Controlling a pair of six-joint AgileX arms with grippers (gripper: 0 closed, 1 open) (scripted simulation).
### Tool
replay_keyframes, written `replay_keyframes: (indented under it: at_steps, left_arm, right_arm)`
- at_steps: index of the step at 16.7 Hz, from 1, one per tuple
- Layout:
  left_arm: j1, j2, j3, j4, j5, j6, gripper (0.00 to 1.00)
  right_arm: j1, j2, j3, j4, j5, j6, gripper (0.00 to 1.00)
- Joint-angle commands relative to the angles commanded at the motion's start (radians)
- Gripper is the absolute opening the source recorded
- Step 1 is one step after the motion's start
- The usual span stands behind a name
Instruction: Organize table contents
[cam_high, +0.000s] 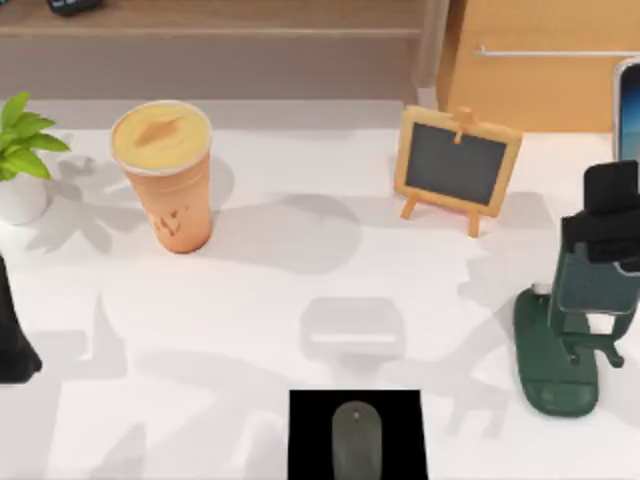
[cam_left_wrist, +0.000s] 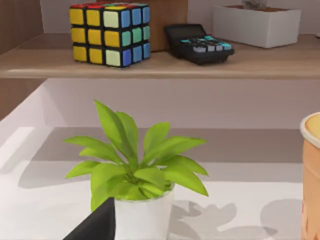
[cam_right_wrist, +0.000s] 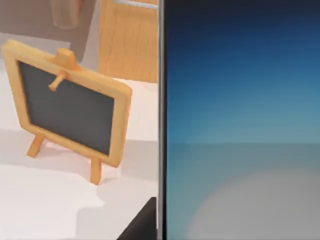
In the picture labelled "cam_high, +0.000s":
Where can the dark smartphone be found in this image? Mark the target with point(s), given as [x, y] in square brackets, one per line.
[590, 285]

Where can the dark green phone stand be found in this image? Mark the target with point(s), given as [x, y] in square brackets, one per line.
[550, 370]

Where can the wooden cupboard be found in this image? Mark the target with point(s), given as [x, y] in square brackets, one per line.
[530, 95]

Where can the wooden framed blackboard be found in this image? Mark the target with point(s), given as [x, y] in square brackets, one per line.
[455, 162]

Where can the grey computer mouse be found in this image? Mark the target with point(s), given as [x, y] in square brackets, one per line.
[357, 440]

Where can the black mouse pad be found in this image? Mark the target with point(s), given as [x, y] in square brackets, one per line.
[310, 440]

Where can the wooden open shelf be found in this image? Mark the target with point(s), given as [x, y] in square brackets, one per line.
[225, 30]

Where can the orange cup with lid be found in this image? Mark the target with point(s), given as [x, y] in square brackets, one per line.
[170, 185]

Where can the black object on shelf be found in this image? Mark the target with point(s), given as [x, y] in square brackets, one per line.
[75, 6]

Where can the green plant in white pot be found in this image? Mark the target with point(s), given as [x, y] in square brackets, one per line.
[22, 145]

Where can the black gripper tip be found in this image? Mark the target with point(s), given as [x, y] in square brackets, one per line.
[12, 340]

